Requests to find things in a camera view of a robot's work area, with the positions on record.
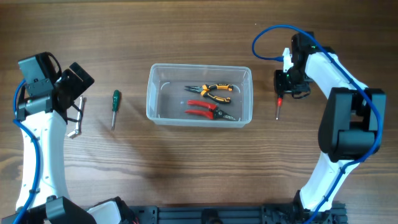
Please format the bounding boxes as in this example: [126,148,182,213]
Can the black red screwdriver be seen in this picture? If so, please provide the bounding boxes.
[275,95,283,120]

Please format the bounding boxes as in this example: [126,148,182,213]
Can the green handled screwdriver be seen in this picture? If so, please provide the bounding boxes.
[111,90,121,131]

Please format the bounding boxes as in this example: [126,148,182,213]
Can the silver L-shaped socket wrench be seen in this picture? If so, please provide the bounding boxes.
[67,95,86,139]

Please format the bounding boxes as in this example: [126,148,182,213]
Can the red handled snips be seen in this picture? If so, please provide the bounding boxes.
[185,100,237,121]

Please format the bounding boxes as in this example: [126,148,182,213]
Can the orange black needle-nose pliers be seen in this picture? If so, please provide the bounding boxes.
[185,83,234,104]

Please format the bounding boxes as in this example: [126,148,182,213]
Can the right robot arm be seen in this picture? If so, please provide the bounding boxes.
[274,32,386,223]

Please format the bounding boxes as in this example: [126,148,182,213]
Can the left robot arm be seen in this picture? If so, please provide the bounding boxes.
[1,52,139,223]

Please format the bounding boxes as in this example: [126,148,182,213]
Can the clear plastic container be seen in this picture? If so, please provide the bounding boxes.
[146,63,253,128]

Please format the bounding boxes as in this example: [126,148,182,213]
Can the left blue cable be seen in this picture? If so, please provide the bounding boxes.
[11,79,42,224]

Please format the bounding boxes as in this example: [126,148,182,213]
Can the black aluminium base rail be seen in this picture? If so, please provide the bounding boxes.
[129,204,297,224]

